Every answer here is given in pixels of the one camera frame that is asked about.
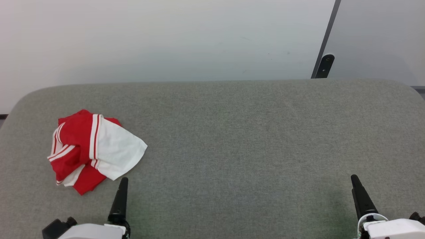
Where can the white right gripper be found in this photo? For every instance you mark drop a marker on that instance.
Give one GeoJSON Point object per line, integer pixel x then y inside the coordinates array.
{"type": "Point", "coordinates": [395, 230]}

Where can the black slanted bar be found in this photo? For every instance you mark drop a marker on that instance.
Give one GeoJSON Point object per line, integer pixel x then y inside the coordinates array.
{"type": "Point", "coordinates": [328, 30]}

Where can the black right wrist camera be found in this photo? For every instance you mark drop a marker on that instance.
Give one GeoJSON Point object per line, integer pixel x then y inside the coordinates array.
{"type": "Point", "coordinates": [417, 218]}

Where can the black oval bracket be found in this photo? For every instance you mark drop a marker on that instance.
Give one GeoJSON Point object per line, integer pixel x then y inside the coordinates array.
{"type": "Point", "coordinates": [324, 66]}

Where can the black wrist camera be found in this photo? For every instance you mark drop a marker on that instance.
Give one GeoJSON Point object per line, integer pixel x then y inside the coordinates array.
{"type": "Point", "coordinates": [417, 218]}
{"type": "Point", "coordinates": [56, 227]}

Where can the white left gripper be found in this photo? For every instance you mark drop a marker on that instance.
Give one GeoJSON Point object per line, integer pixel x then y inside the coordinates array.
{"type": "Point", "coordinates": [93, 232]}

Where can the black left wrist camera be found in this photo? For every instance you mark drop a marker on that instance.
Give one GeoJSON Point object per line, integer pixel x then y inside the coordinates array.
{"type": "Point", "coordinates": [56, 227]}

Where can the red and white jersey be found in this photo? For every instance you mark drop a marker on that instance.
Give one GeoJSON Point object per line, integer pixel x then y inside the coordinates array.
{"type": "Point", "coordinates": [76, 132]}

